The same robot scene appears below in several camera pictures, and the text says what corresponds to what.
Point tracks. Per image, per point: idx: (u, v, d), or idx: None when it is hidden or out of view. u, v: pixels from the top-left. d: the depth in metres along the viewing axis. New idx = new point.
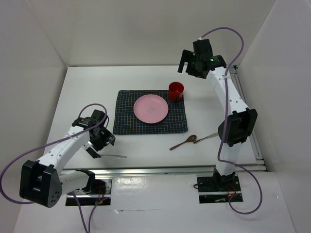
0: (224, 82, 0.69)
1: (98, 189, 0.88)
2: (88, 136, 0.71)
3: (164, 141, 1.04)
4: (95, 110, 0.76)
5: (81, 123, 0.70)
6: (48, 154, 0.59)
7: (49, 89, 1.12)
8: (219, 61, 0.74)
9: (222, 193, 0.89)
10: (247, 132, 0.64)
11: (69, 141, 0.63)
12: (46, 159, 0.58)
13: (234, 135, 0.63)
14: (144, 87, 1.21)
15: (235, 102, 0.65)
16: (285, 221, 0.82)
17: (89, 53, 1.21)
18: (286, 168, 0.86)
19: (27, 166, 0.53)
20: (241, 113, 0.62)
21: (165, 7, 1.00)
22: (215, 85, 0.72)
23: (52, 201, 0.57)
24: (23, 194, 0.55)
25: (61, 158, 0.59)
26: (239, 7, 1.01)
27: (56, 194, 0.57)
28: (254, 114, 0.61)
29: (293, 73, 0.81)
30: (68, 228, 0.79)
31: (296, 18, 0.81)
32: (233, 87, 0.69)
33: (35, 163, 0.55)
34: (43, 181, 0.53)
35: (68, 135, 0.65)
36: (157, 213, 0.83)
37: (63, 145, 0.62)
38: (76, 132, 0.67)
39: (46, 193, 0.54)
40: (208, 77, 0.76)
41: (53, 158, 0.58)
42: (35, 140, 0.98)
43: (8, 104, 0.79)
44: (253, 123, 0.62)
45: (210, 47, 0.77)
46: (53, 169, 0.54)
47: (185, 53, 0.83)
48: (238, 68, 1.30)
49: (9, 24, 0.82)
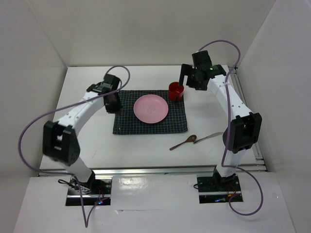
0: (225, 89, 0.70)
1: (98, 189, 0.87)
2: (101, 103, 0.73)
3: (164, 142, 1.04)
4: (107, 75, 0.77)
5: (95, 90, 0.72)
6: (66, 116, 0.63)
7: (50, 90, 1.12)
8: (219, 70, 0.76)
9: (222, 193, 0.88)
10: (253, 139, 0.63)
11: (85, 105, 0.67)
12: (65, 120, 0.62)
13: (241, 142, 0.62)
14: (144, 88, 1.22)
15: (237, 107, 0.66)
16: (284, 220, 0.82)
17: (89, 53, 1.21)
18: (286, 168, 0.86)
19: (48, 125, 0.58)
20: (246, 118, 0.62)
21: (165, 7, 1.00)
22: (217, 92, 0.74)
23: (73, 158, 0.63)
24: (46, 152, 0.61)
25: (78, 120, 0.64)
26: (239, 8, 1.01)
27: (75, 153, 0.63)
28: (259, 119, 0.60)
29: (293, 73, 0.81)
30: (67, 229, 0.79)
31: (296, 17, 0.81)
32: (234, 93, 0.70)
33: (55, 123, 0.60)
34: (65, 139, 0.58)
35: (84, 100, 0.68)
36: (158, 213, 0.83)
37: (79, 108, 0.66)
38: (91, 97, 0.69)
39: (67, 150, 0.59)
40: (209, 85, 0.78)
41: (71, 119, 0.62)
42: (35, 139, 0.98)
43: (8, 105, 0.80)
44: (258, 127, 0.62)
45: (209, 58, 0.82)
46: (72, 129, 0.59)
47: (184, 67, 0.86)
48: (238, 68, 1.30)
49: (8, 24, 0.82)
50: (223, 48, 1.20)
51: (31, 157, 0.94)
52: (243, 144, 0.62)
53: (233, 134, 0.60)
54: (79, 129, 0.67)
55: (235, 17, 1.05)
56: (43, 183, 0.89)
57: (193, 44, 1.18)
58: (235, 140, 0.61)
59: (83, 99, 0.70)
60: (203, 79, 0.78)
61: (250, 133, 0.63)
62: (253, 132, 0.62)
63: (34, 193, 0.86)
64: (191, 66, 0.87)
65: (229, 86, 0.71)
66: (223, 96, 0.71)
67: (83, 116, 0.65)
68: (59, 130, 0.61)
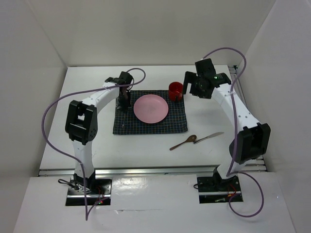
0: (230, 99, 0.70)
1: (98, 189, 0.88)
2: (117, 92, 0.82)
3: (164, 141, 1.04)
4: (122, 72, 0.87)
5: (113, 81, 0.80)
6: (88, 98, 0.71)
7: (50, 90, 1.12)
8: (223, 78, 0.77)
9: (222, 193, 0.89)
10: (261, 149, 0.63)
11: (105, 91, 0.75)
12: (87, 100, 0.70)
13: (249, 155, 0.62)
14: (144, 87, 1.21)
15: (244, 117, 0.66)
16: (284, 220, 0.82)
17: (89, 53, 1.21)
18: (285, 168, 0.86)
19: (73, 104, 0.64)
20: (253, 129, 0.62)
21: (165, 7, 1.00)
22: (222, 102, 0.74)
23: (91, 136, 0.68)
24: (67, 128, 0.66)
25: (99, 102, 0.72)
26: (239, 8, 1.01)
27: (93, 131, 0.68)
28: (267, 129, 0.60)
29: (293, 72, 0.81)
30: (67, 229, 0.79)
31: (296, 17, 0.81)
32: (240, 104, 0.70)
33: (79, 103, 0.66)
34: (88, 117, 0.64)
35: (103, 87, 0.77)
36: (158, 213, 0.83)
37: (100, 93, 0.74)
38: (110, 85, 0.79)
39: (88, 126, 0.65)
40: (214, 94, 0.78)
41: (93, 101, 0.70)
42: (35, 139, 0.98)
43: (8, 105, 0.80)
44: (267, 138, 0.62)
45: (212, 67, 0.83)
46: (94, 108, 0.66)
47: (188, 74, 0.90)
48: (238, 68, 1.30)
49: (8, 24, 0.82)
50: (223, 48, 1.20)
51: (31, 157, 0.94)
52: (250, 155, 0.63)
53: (241, 146, 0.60)
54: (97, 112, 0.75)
55: (235, 16, 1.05)
56: (43, 183, 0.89)
57: (193, 44, 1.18)
58: (244, 152, 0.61)
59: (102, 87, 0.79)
60: (207, 88, 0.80)
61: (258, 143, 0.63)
62: (262, 143, 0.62)
63: (34, 193, 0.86)
64: (195, 74, 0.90)
65: (234, 96, 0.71)
66: (229, 107, 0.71)
67: (102, 100, 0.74)
68: (81, 109, 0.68)
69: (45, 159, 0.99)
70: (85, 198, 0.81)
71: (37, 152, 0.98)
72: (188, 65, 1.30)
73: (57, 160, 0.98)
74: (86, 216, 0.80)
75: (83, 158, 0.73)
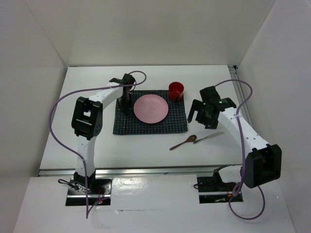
0: (236, 122, 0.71)
1: (98, 189, 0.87)
2: (120, 92, 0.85)
3: (164, 142, 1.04)
4: (125, 74, 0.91)
5: (117, 80, 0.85)
6: (94, 95, 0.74)
7: (50, 90, 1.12)
8: (228, 102, 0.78)
9: (222, 193, 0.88)
10: (275, 173, 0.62)
11: (110, 90, 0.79)
12: (94, 97, 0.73)
13: (261, 178, 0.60)
14: (144, 88, 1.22)
15: (252, 139, 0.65)
16: (284, 220, 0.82)
17: (89, 53, 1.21)
18: (285, 168, 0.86)
19: (80, 100, 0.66)
20: (264, 151, 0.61)
21: (165, 7, 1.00)
22: (229, 125, 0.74)
23: (95, 132, 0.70)
24: (73, 124, 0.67)
25: (104, 100, 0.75)
26: (239, 8, 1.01)
27: (97, 127, 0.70)
28: (277, 151, 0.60)
29: (293, 72, 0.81)
30: (67, 229, 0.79)
31: (296, 17, 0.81)
32: (248, 125, 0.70)
33: (86, 99, 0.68)
34: (93, 112, 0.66)
35: (109, 87, 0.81)
36: (157, 212, 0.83)
37: (106, 91, 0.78)
38: (114, 85, 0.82)
39: (94, 122, 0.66)
40: (220, 119, 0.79)
41: (99, 98, 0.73)
42: (35, 140, 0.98)
43: (8, 104, 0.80)
44: (278, 160, 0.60)
45: (216, 93, 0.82)
46: (100, 103, 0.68)
47: (196, 103, 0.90)
48: (238, 67, 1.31)
49: (8, 24, 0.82)
50: (223, 48, 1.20)
51: (31, 157, 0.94)
52: (263, 179, 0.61)
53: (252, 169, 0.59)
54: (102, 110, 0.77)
55: (235, 16, 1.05)
56: (43, 183, 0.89)
57: (193, 44, 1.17)
58: (255, 175, 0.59)
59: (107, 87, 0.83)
60: (213, 113, 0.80)
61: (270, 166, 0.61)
62: (274, 166, 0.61)
63: (34, 193, 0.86)
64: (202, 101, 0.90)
65: (240, 119, 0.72)
66: (236, 129, 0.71)
67: (107, 98, 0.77)
68: (87, 106, 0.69)
69: (45, 159, 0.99)
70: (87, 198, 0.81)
71: (37, 152, 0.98)
72: (188, 65, 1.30)
73: (57, 160, 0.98)
74: (86, 214, 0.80)
75: (86, 155, 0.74)
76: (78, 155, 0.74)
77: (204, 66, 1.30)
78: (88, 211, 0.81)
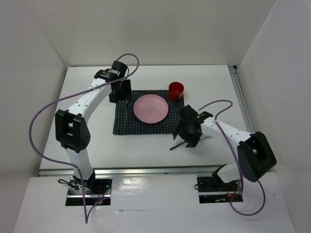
0: (217, 126, 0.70)
1: (98, 189, 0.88)
2: (109, 90, 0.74)
3: (164, 142, 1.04)
4: (114, 61, 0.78)
5: (102, 75, 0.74)
6: (75, 105, 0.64)
7: (50, 90, 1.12)
8: (204, 114, 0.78)
9: (222, 193, 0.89)
10: (270, 158, 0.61)
11: (94, 93, 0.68)
12: (74, 108, 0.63)
13: (260, 167, 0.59)
14: (144, 88, 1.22)
15: (236, 134, 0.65)
16: (284, 220, 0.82)
17: (90, 53, 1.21)
18: (285, 168, 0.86)
19: (59, 113, 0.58)
20: (250, 141, 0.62)
21: (165, 7, 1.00)
22: (212, 132, 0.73)
23: (83, 145, 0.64)
24: (58, 138, 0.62)
25: (87, 108, 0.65)
26: (239, 8, 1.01)
27: (85, 139, 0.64)
28: (260, 135, 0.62)
29: (293, 72, 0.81)
30: (67, 229, 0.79)
31: (296, 17, 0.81)
32: (228, 125, 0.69)
33: (65, 112, 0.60)
34: (76, 128, 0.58)
35: (92, 88, 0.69)
36: (158, 212, 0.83)
37: (88, 96, 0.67)
38: (99, 85, 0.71)
39: (78, 138, 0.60)
40: (203, 131, 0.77)
41: (80, 108, 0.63)
42: (35, 140, 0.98)
43: (8, 104, 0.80)
44: (266, 144, 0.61)
45: (194, 111, 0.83)
46: (81, 117, 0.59)
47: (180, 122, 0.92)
48: (238, 67, 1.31)
49: (8, 24, 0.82)
50: (223, 48, 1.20)
51: (31, 157, 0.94)
52: (263, 168, 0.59)
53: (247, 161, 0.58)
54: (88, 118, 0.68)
55: (235, 16, 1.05)
56: (43, 183, 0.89)
57: (193, 44, 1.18)
58: (253, 164, 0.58)
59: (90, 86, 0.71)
60: (195, 129, 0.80)
61: (263, 153, 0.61)
62: (266, 152, 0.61)
63: (34, 193, 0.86)
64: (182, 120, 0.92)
65: (220, 123, 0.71)
66: (219, 133, 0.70)
67: (92, 104, 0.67)
68: (70, 117, 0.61)
69: (45, 159, 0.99)
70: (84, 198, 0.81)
71: (37, 152, 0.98)
72: (188, 65, 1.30)
73: (57, 160, 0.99)
74: (86, 220, 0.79)
75: (79, 164, 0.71)
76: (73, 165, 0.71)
77: (204, 66, 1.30)
78: (87, 216, 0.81)
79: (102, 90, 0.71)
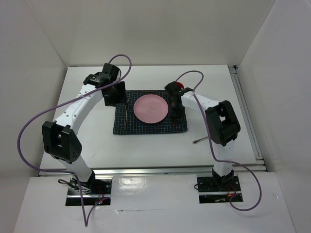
0: (194, 97, 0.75)
1: (98, 189, 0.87)
2: (100, 95, 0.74)
3: (164, 142, 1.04)
4: (105, 64, 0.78)
5: (92, 80, 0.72)
6: (63, 115, 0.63)
7: (50, 89, 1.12)
8: (186, 89, 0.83)
9: (222, 193, 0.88)
10: (235, 124, 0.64)
11: (82, 101, 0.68)
12: (62, 119, 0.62)
13: (224, 129, 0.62)
14: (144, 88, 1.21)
15: (207, 103, 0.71)
16: (284, 220, 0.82)
17: (89, 53, 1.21)
18: (286, 168, 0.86)
19: (46, 126, 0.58)
20: (217, 107, 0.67)
21: (164, 7, 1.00)
22: (189, 103, 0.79)
23: (74, 157, 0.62)
24: (48, 150, 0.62)
25: (77, 118, 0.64)
26: (239, 8, 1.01)
27: (77, 150, 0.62)
28: (227, 103, 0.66)
29: (293, 73, 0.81)
30: (67, 229, 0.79)
31: (296, 17, 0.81)
32: (203, 97, 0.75)
33: (54, 124, 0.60)
34: (63, 140, 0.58)
35: (80, 95, 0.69)
36: (157, 212, 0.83)
37: (77, 105, 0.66)
38: (89, 91, 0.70)
39: (67, 149, 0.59)
40: (184, 104, 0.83)
41: (69, 118, 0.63)
42: (35, 139, 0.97)
43: (8, 105, 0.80)
44: (232, 111, 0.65)
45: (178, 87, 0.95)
46: (70, 129, 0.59)
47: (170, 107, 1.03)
48: (238, 68, 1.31)
49: (7, 25, 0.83)
50: (222, 48, 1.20)
51: (31, 157, 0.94)
52: (227, 131, 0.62)
53: (212, 123, 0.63)
54: (79, 126, 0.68)
55: (234, 17, 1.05)
56: (43, 184, 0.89)
57: (193, 44, 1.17)
58: (216, 125, 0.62)
59: (80, 93, 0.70)
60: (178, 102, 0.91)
61: (229, 119, 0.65)
62: (231, 118, 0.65)
63: (34, 193, 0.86)
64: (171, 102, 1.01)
65: (197, 94, 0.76)
66: (195, 104, 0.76)
67: (81, 112, 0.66)
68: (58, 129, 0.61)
69: (46, 159, 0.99)
70: (82, 199, 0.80)
71: (36, 152, 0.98)
72: (188, 65, 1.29)
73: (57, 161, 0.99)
74: (86, 223, 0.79)
75: (76, 170, 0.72)
76: (71, 172, 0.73)
77: (204, 66, 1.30)
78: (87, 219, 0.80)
79: (92, 96, 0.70)
